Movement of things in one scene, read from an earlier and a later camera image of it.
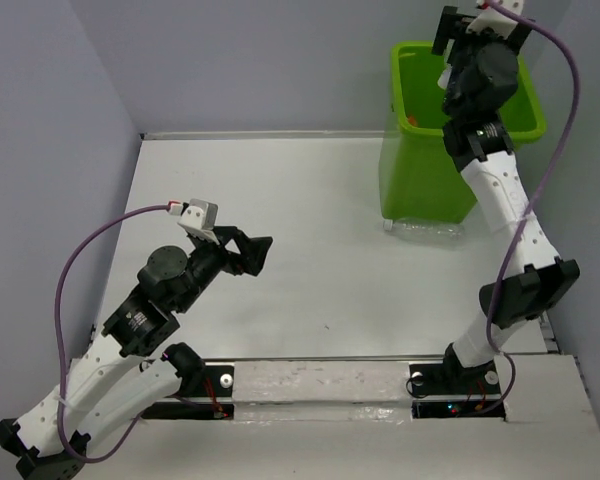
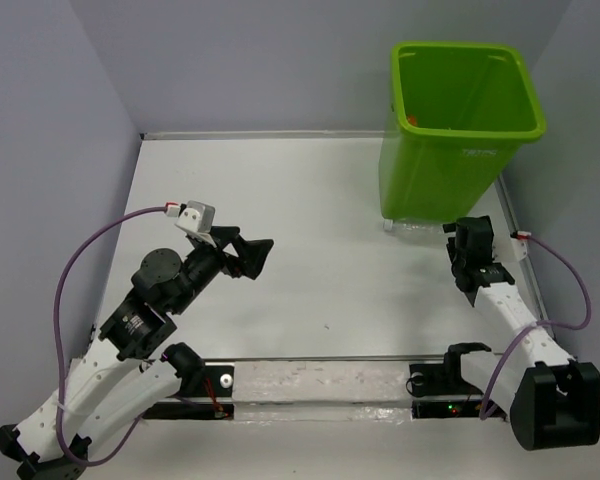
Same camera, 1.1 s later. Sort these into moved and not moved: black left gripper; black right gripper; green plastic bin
Moved: black right gripper
Not moved: black left gripper; green plastic bin
